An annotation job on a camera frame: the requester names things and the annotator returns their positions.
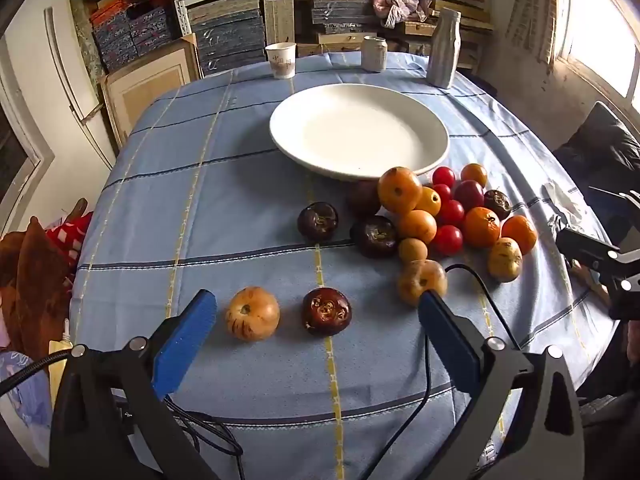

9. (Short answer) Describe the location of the white ceramic plate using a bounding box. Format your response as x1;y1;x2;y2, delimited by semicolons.
269;83;451;181

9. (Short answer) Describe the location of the tan passion fruit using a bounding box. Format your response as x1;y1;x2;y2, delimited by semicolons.
225;286;281;342
397;259;448;307

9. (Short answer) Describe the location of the black usb cable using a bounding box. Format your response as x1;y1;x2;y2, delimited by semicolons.
162;395;246;480

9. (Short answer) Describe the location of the thick black cable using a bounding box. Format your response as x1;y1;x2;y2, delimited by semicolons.
0;350;76;398

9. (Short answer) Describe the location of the red checked cloth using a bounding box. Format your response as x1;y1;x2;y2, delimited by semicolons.
44;211;95;267

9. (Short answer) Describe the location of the white drink can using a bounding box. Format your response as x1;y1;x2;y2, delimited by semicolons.
361;36;389;73

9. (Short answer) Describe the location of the red plum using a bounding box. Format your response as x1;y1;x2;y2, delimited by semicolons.
452;180;485;211

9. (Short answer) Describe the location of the blue checked tablecloth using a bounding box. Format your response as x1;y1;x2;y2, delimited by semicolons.
67;52;621;480

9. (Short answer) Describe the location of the grey crumpled wrapper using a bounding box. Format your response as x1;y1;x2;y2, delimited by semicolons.
547;212;576;241

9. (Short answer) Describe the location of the silver bottle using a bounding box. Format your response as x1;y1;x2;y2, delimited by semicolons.
426;9;462;90

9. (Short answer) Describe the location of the small orange citrus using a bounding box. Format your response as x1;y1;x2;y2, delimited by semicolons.
460;162;489;188
398;209;438;245
415;186;442;217

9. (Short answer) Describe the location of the window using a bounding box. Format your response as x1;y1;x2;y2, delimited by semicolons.
552;0;640;111

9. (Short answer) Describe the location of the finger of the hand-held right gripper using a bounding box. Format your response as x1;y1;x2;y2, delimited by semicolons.
555;227;640;321
589;186;640;203

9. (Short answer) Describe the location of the blue patterned fabric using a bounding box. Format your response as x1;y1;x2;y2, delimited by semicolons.
0;350;53;461

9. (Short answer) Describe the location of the stack of blue patterned boxes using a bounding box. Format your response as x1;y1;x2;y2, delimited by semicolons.
90;0;173;73

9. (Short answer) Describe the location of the white door panel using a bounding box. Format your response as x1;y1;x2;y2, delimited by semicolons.
44;6;117;171

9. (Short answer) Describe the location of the small tan longan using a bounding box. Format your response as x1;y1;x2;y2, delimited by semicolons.
398;237;429;264

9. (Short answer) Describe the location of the yellow plastic device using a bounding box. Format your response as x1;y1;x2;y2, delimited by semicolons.
47;320;75;403

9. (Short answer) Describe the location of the pink plastic bag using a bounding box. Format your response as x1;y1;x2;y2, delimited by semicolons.
372;0;433;29

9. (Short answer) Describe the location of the wooden framed panel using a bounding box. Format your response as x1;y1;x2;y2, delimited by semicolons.
100;34;202;147

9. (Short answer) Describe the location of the yellow passion fruit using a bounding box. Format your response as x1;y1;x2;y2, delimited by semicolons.
487;237;524;283

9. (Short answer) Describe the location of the brown plush toy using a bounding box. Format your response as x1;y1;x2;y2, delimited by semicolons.
0;199;88;361

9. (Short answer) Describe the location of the orange speckled passion fruit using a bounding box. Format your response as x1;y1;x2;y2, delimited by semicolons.
377;166;423;215

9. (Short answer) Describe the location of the thin black cable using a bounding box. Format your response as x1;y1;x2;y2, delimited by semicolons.
360;262;523;480

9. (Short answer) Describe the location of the white tissue packet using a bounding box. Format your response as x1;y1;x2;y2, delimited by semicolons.
541;181;587;221

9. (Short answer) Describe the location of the white paper cup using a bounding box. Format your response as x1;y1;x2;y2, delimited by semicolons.
264;41;297;80

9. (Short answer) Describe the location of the cardboard piece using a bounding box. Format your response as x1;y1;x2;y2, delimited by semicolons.
263;0;296;47

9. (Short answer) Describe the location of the reddish brown passion fruit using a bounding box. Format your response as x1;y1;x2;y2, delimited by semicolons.
301;287;352;337

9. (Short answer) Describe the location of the stack of grey boxes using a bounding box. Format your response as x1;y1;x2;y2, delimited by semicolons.
187;0;266;77
311;0;381;53

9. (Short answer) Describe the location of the smooth purple passion fruit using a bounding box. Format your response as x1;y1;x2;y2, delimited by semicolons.
346;179;383;218

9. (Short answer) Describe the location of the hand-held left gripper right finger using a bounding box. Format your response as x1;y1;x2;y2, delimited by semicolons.
418;289;586;480

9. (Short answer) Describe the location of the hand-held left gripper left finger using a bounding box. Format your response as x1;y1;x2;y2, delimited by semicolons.
48;289;221;480

